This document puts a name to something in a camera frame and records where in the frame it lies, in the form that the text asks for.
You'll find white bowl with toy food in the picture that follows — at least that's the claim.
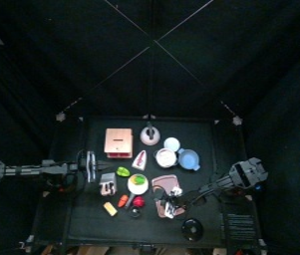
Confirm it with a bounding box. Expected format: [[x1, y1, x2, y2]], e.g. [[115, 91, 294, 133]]
[[126, 172, 150, 196]]

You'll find pink cutting board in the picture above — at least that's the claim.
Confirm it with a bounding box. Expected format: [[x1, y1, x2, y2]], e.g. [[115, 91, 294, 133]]
[[150, 173, 186, 219]]

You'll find green leaf toy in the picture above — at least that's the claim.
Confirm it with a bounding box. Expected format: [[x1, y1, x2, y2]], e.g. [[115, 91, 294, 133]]
[[115, 165, 132, 178]]

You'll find grey toy knife block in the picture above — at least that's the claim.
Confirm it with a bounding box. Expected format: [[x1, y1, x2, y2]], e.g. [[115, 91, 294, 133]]
[[98, 171, 119, 197]]

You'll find red toy fruit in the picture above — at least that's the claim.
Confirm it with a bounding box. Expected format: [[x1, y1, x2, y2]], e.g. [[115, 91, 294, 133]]
[[132, 195, 147, 209]]

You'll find small black cup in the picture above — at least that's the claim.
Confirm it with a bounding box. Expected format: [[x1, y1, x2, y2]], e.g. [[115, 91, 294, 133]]
[[128, 205, 143, 219]]

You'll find pink square box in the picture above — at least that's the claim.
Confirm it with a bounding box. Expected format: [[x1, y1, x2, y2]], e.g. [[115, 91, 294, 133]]
[[103, 127, 135, 159]]

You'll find orange toy carrot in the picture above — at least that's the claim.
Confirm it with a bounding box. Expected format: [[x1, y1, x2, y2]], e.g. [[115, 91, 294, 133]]
[[116, 194, 131, 209]]

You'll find black round lid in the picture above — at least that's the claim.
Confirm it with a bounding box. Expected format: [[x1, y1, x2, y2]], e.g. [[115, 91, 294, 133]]
[[179, 217, 205, 243]]

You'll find white toy pot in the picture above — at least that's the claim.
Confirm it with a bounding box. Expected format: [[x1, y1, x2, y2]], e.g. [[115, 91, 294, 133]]
[[152, 147, 178, 169]]

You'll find yellow toy cheese block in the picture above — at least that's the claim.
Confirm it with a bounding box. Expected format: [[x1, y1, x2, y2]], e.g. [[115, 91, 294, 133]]
[[102, 201, 119, 218]]

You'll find blue toy pot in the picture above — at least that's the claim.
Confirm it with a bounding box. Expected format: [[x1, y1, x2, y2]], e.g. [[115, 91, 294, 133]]
[[175, 147, 201, 172]]

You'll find white round lid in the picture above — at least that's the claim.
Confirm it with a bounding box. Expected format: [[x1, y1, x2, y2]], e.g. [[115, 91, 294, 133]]
[[162, 136, 180, 153]]

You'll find black printed label sheet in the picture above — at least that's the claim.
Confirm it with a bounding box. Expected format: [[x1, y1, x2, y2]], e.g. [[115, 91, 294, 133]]
[[223, 212, 255, 247]]

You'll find grey toy utensil handle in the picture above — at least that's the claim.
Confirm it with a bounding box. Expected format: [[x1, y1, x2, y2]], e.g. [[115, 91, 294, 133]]
[[124, 193, 136, 210]]

